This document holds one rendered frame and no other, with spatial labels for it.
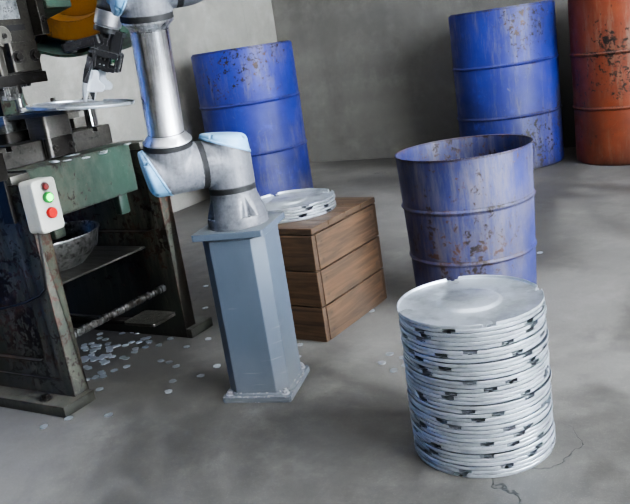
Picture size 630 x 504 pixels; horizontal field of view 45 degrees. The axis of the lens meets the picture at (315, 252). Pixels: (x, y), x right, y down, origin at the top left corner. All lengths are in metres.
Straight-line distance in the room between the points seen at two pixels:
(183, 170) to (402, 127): 3.63
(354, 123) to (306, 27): 0.75
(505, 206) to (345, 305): 0.56
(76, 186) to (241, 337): 0.67
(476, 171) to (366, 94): 3.24
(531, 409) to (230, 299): 0.78
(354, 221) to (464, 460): 1.03
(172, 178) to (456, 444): 0.87
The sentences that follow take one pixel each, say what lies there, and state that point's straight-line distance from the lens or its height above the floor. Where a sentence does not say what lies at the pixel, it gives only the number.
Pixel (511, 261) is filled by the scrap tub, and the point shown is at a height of 0.15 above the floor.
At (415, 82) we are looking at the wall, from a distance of 5.26.
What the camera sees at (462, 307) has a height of 0.32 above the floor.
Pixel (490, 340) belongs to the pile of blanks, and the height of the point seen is 0.29.
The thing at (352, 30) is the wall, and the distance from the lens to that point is 5.43.
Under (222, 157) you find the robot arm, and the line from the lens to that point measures 1.85.
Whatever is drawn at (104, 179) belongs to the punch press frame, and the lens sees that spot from 2.34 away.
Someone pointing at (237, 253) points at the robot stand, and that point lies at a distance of 1.87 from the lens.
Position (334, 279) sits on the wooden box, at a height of 0.17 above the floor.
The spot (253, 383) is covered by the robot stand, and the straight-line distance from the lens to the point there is 1.99.
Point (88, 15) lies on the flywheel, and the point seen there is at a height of 1.04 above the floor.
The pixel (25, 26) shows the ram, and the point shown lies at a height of 1.02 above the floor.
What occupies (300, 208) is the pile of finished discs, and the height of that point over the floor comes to 0.39.
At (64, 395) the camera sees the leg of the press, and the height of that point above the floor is 0.03.
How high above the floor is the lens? 0.86
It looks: 15 degrees down
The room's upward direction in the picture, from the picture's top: 9 degrees counter-clockwise
